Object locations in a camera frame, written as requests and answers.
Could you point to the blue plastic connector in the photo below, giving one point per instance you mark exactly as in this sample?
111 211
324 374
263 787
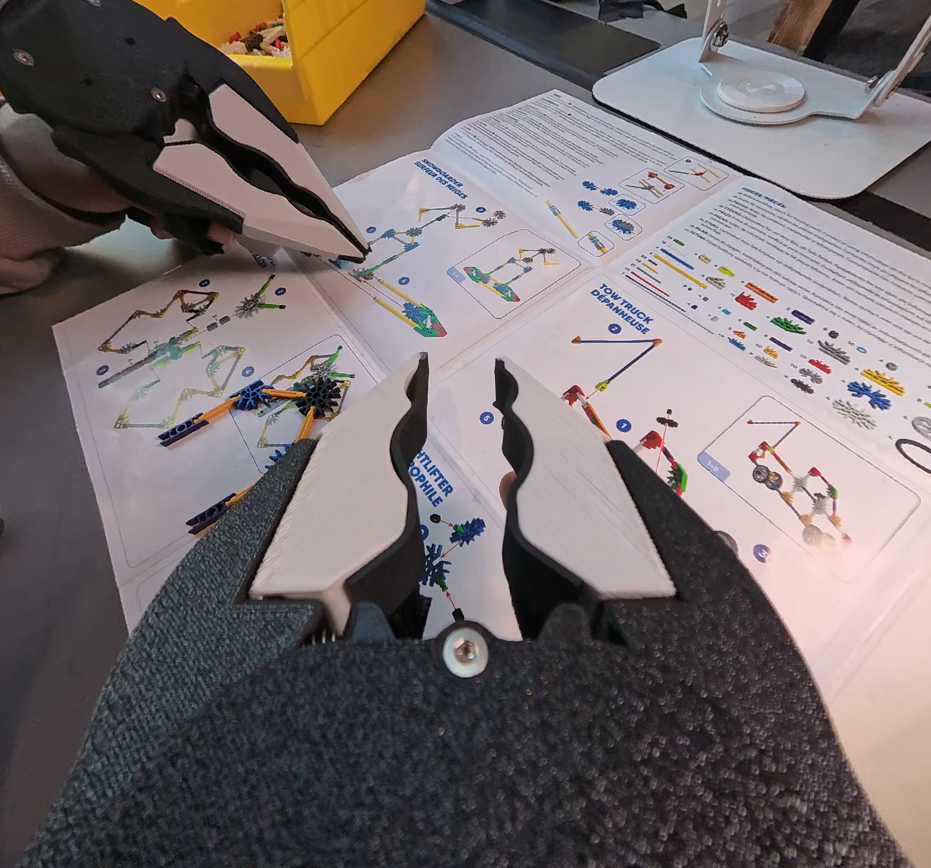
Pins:
277 457
250 397

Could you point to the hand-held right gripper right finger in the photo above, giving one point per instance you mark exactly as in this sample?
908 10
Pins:
594 519

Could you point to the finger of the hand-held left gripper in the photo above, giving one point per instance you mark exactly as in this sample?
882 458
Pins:
218 192
262 141

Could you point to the pile of colourful building pieces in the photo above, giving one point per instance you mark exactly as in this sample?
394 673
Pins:
262 36

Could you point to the purple clip connector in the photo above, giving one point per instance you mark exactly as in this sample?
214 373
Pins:
210 515
181 433

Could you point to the white instruction sheet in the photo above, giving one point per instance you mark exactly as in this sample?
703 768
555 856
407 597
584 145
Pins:
553 126

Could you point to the yellow plastic rod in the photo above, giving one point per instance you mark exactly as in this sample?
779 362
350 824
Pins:
216 413
306 426
242 494
285 395

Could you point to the yellow plastic bin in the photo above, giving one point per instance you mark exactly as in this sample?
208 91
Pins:
349 10

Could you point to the black plastic connector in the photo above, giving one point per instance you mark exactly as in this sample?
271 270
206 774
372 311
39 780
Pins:
323 395

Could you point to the person's left forearm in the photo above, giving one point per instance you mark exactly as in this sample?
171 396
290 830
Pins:
44 214

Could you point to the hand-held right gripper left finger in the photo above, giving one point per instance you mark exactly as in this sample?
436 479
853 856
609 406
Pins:
338 519

